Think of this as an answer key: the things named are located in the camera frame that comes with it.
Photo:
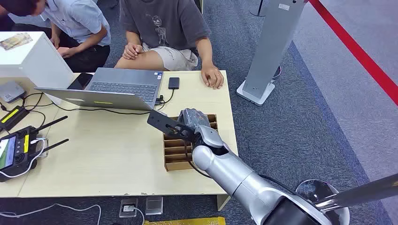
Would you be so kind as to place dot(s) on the person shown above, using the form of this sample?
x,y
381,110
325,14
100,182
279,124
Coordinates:
x,y
164,24
77,21

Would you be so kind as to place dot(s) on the grey floor cover plate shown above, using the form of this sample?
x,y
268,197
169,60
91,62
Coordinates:
x,y
154,205

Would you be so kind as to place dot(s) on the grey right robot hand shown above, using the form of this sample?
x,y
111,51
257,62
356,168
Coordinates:
x,y
206,135

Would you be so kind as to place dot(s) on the banknotes stack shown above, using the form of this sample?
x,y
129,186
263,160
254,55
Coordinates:
x,y
15,41

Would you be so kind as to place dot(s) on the wooden slotted card holder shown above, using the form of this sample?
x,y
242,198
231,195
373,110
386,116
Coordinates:
x,y
174,155

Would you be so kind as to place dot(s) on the grey standing kiosk column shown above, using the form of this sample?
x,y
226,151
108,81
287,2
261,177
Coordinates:
x,y
273,46

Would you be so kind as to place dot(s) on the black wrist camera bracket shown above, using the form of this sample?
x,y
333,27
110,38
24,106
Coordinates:
x,y
161,121

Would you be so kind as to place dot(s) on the black external drive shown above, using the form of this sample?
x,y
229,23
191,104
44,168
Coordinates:
x,y
174,83

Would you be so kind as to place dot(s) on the black adapter with yellow label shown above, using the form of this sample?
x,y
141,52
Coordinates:
x,y
12,117

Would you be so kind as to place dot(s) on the person's left forearm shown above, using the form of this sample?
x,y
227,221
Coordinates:
x,y
205,51

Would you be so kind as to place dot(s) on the person's right forearm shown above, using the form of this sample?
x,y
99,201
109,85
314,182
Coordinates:
x,y
133,37

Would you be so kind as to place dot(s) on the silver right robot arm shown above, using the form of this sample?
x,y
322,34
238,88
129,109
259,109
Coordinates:
x,y
236,177

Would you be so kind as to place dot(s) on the red barrier belt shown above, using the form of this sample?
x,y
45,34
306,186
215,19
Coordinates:
x,y
357,52

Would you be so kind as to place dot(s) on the black remote controller with screen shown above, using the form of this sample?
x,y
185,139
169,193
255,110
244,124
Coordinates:
x,y
18,155

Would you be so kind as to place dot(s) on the silver laptop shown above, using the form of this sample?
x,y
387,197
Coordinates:
x,y
124,84

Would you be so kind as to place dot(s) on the black stand base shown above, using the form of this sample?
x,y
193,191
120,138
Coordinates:
x,y
258,12

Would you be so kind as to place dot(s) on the white cabinet box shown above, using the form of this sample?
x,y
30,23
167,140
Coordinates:
x,y
40,68

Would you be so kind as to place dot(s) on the chrome stanchion pole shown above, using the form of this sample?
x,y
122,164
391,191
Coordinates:
x,y
357,192

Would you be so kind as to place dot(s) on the small grey device box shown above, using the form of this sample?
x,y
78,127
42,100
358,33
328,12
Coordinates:
x,y
11,91

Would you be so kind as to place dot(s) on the person's right hand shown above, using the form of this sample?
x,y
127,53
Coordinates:
x,y
132,51

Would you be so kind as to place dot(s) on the person's left hand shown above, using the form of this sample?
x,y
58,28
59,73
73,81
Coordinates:
x,y
212,77

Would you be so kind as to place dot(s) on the floor power socket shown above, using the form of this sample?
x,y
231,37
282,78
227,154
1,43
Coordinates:
x,y
128,208

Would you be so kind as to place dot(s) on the yellow flat object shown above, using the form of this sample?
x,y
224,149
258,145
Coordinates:
x,y
186,221

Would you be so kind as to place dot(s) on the black smartphone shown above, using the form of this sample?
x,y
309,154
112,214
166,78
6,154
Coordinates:
x,y
80,81

